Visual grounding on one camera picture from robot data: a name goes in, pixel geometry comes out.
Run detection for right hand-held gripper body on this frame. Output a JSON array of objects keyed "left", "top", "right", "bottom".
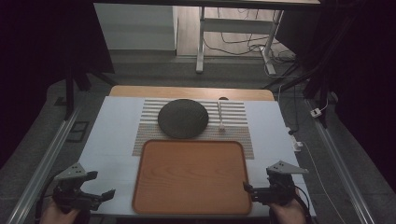
[{"left": 251, "top": 160, "right": 309, "bottom": 206}]

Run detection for person's left hand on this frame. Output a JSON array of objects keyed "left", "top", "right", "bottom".
[{"left": 39, "top": 200, "right": 80, "bottom": 224}]

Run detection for white table cover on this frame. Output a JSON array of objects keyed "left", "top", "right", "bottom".
[{"left": 78, "top": 95, "right": 318, "bottom": 218}]

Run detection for black floor cables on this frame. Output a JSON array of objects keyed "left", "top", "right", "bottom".
[{"left": 203, "top": 7, "right": 297, "bottom": 64}]

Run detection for dark round plate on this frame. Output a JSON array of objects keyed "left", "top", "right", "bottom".
[{"left": 157, "top": 98, "right": 210, "bottom": 140}]

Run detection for striped woven placemat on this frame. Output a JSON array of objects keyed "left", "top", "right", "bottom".
[{"left": 132, "top": 98, "right": 255, "bottom": 161}]

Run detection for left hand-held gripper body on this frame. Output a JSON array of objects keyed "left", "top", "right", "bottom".
[{"left": 51, "top": 161, "right": 104, "bottom": 216}]

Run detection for white utensil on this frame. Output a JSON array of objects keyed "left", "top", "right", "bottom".
[{"left": 216, "top": 100, "right": 226, "bottom": 133}]

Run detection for white desk frame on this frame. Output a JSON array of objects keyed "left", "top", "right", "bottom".
[{"left": 194, "top": 6, "right": 285, "bottom": 77}]

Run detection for black metal stand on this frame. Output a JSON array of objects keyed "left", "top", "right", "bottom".
[
  {"left": 262, "top": 18, "right": 356, "bottom": 129},
  {"left": 63, "top": 60, "right": 120, "bottom": 121}
]

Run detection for aluminium rail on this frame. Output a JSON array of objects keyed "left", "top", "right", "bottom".
[
  {"left": 304, "top": 98, "right": 376, "bottom": 224},
  {"left": 6, "top": 105, "right": 82, "bottom": 224}
]

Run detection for white cabinet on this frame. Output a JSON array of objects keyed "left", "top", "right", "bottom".
[{"left": 92, "top": 3, "right": 178, "bottom": 52}]

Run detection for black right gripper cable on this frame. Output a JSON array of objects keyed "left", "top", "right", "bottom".
[{"left": 293, "top": 184, "right": 314, "bottom": 224}]

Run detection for brown wooden tray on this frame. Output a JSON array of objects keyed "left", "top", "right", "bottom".
[{"left": 132, "top": 139, "right": 253, "bottom": 217}]

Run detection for dark curtain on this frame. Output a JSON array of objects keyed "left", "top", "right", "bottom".
[
  {"left": 0, "top": 0, "right": 115, "bottom": 171},
  {"left": 275, "top": 0, "right": 396, "bottom": 194}
]

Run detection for white cable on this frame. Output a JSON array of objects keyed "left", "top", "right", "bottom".
[{"left": 301, "top": 141, "right": 340, "bottom": 224}]

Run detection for black rectangular floor frame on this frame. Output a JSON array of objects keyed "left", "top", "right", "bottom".
[{"left": 66, "top": 120, "right": 91, "bottom": 144}]

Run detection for person's right hand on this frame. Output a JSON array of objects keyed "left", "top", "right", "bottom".
[{"left": 268, "top": 199, "right": 308, "bottom": 224}]

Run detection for white plug block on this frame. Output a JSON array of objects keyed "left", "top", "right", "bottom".
[{"left": 290, "top": 133, "right": 304, "bottom": 153}]

